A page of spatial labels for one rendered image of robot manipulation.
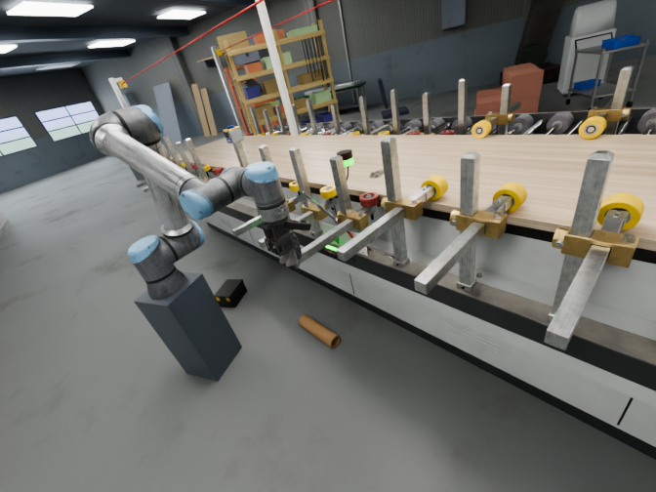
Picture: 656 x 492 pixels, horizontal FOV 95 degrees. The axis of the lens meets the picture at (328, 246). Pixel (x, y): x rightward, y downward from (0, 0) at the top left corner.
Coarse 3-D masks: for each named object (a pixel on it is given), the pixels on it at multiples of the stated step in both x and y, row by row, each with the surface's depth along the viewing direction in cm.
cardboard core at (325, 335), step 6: (300, 318) 192; (306, 318) 190; (312, 318) 191; (300, 324) 192; (306, 324) 187; (312, 324) 185; (318, 324) 184; (312, 330) 183; (318, 330) 180; (324, 330) 178; (330, 330) 179; (318, 336) 179; (324, 336) 176; (330, 336) 174; (336, 336) 173; (324, 342) 176; (330, 342) 172; (336, 342) 178
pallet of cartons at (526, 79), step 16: (528, 64) 453; (512, 80) 405; (528, 80) 399; (480, 96) 478; (496, 96) 454; (512, 96) 414; (528, 96) 408; (480, 112) 440; (496, 112) 433; (512, 112) 424; (528, 112) 419
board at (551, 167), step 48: (288, 144) 248; (336, 144) 212; (432, 144) 165; (480, 144) 149; (528, 144) 135; (576, 144) 124; (624, 144) 114; (384, 192) 125; (480, 192) 107; (528, 192) 100; (576, 192) 94; (624, 192) 88
